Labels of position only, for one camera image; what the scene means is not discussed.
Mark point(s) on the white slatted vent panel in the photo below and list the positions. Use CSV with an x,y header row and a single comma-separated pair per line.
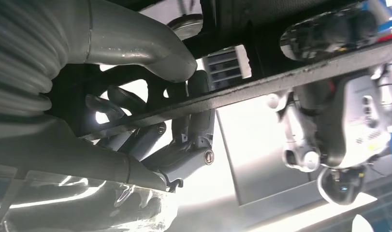
x,y
226,67

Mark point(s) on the round grey disc base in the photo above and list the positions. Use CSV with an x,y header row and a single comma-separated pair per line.
x,y
186,27

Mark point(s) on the white and black humanoid robot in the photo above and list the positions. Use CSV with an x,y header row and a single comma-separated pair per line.
x,y
352,128

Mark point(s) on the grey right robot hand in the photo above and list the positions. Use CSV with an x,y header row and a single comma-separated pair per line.
x,y
135,41

